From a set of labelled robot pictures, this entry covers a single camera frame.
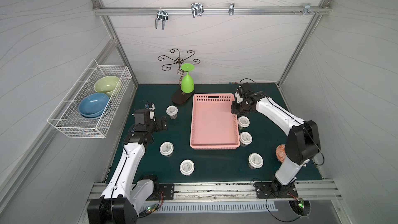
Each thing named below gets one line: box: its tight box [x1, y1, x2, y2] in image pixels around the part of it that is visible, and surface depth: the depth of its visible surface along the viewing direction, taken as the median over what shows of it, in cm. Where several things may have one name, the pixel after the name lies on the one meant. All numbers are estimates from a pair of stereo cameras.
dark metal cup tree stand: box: [157, 48, 201, 105], surface depth 93 cm
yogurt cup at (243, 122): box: [237, 115, 251, 130], surface depth 93 cm
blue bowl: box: [78, 92, 110, 119], surface depth 65 cm
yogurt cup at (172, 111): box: [165, 104, 179, 120], surface depth 98 cm
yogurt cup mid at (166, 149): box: [159, 141, 175, 158], surface depth 82 cm
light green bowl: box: [93, 75, 120, 99], surface depth 73 cm
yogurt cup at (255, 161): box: [247, 152, 264, 170], surface depth 78 cm
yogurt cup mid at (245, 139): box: [238, 131, 253, 147], surface depth 86 cm
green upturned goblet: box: [180, 62, 195, 94], surface depth 90 cm
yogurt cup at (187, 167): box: [179, 159, 196, 177], surface depth 76 cm
